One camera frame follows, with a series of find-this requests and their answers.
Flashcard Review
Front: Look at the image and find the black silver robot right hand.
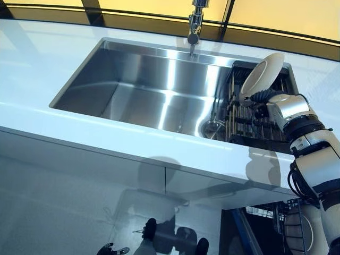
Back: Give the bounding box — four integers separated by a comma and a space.
243, 89, 273, 103

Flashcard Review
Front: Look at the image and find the black silver robot left hand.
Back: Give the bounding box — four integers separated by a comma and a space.
96, 242, 130, 255

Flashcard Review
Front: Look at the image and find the black sink dish rack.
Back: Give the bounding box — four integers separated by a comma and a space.
224, 60, 300, 154

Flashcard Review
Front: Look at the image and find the steel sink drain strainer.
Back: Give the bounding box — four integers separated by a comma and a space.
200, 117, 227, 140

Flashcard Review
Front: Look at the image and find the grey glossy cabinet door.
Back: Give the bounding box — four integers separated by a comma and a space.
0, 153, 167, 255
164, 165, 232, 255

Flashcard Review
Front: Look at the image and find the yellow panelled window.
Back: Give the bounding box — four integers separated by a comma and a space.
0, 0, 340, 49

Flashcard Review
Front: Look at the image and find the black robot right foot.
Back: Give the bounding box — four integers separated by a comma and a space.
194, 237, 210, 255

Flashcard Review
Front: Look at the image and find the chrome kitchen faucet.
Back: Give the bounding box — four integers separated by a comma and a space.
186, 0, 211, 58

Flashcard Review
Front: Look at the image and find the stainless steel sink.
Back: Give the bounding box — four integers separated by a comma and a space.
48, 37, 300, 154

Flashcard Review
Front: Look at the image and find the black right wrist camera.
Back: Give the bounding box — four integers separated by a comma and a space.
253, 104, 269, 121

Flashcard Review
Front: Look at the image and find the grey wire dishwasher rack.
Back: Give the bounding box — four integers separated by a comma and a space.
245, 198, 320, 255

